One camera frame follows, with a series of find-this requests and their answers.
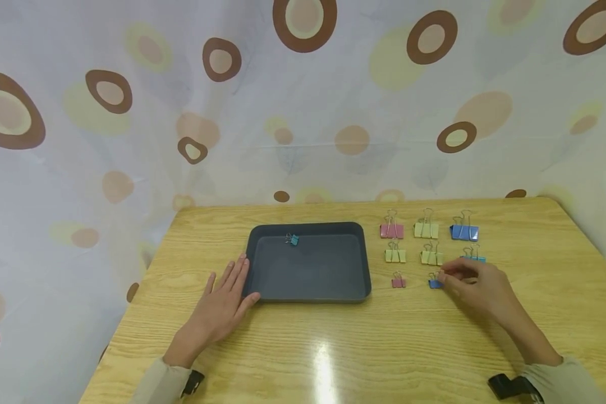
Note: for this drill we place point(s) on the person's left index finger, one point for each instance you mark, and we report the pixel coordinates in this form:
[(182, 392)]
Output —
[(241, 277)]

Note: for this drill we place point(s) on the person's right index finger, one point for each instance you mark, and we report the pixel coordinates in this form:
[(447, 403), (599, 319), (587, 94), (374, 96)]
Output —
[(459, 262)]

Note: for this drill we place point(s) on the large blue binder clip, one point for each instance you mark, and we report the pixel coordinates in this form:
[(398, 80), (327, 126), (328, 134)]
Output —
[(465, 233)]

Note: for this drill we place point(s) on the large pink binder clip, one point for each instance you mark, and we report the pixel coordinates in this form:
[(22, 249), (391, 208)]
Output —
[(392, 231)]

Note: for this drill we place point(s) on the dark gray tray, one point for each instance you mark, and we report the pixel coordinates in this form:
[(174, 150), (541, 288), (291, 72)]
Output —
[(308, 272)]

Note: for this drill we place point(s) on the person's right fingers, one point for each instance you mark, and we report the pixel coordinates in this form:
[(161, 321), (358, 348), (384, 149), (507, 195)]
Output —
[(463, 274)]

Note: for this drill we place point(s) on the black wrist band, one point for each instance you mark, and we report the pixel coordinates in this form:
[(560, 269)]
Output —
[(507, 386), (194, 383)]

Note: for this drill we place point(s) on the person's left little finger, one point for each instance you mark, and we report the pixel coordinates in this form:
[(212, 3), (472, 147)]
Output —
[(209, 284)]

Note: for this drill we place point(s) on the person's left middle finger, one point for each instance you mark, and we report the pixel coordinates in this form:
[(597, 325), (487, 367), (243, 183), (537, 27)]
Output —
[(234, 272)]

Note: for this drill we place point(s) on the person's left forearm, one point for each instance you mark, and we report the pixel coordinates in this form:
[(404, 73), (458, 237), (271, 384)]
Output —
[(169, 373)]

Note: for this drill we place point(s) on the small teal binder clip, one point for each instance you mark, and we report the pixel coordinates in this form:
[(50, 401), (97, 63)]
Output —
[(294, 240)]

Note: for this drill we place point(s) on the medium yellow binder clip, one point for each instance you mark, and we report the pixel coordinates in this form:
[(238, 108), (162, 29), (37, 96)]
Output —
[(432, 258), (395, 257)]

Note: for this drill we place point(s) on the person's right thumb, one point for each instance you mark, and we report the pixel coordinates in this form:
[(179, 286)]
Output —
[(452, 284)]

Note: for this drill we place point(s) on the person's right forearm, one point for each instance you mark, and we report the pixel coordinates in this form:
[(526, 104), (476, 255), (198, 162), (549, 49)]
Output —
[(548, 362)]

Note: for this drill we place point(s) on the person's left thumb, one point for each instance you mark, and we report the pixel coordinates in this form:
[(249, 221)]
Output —
[(248, 303)]

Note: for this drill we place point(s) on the medium teal binder clip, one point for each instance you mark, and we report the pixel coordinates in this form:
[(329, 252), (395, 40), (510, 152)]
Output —
[(476, 259)]

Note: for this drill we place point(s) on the small pink binder clip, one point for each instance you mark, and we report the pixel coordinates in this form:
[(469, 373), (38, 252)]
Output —
[(398, 284)]

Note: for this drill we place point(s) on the person's left ring finger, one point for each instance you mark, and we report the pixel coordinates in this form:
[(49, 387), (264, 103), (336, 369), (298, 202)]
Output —
[(224, 275)]

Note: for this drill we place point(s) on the large yellow binder clip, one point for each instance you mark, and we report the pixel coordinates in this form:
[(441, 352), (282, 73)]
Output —
[(426, 231)]

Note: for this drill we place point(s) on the small blue binder clip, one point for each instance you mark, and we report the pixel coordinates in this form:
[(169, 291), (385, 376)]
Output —
[(434, 284)]

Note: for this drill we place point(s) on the person's right hand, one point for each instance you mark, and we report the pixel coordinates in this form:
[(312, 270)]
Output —
[(487, 289)]

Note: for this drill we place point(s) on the person's left hand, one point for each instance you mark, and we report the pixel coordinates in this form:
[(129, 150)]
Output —
[(216, 314)]

